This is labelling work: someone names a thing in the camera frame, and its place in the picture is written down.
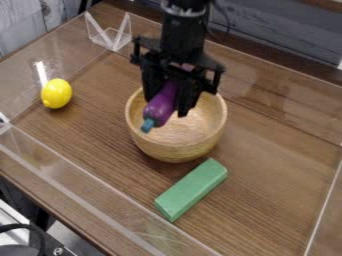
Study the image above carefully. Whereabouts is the clear acrylic tray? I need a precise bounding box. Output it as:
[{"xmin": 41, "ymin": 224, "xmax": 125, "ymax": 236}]
[{"xmin": 0, "ymin": 19, "xmax": 342, "ymax": 256}]

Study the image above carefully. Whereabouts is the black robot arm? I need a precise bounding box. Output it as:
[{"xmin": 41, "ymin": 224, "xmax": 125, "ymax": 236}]
[{"xmin": 131, "ymin": 0, "xmax": 226, "ymax": 117}]

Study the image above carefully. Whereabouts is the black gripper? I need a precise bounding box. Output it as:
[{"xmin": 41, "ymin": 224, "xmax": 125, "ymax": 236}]
[{"xmin": 131, "ymin": 6, "xmax": 226, "ymax": 118}]

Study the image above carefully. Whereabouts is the yellow lemon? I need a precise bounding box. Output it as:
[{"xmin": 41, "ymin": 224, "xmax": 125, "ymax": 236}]
[{"xmin": 40, "ymin": 78, "xmax": 72, "ymax": 109}]

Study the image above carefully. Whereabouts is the purple toy eggplant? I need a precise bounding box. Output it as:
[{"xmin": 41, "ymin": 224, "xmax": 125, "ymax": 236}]
[{"xmin": 140, "ymin": 81, "xmax": 177, "ymax": 133}]

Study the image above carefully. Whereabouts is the brown wooden bowl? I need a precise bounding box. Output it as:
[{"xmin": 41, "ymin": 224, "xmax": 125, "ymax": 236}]
[{"xmin": 124, "ymin": 89, "xmax": 227, "ymax": 163}]

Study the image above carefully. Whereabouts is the clear acrylic corner bracket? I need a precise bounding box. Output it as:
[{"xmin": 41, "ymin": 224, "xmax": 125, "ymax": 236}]
[{"xmin": 84, "ymin": 11, "xmax": 132, "ymax": 52}]

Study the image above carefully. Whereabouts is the green rectangular block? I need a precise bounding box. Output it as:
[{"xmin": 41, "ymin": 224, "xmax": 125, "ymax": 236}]
[{"xmin": 153, "ymin": 158, "xmax": 228, "ymax": 222}]

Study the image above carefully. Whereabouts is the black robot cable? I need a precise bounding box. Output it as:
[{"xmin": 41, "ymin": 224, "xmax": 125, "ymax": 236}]
[{"xmin": 207, "ymin": 0, "xmax": 232, "ymax": 38}]

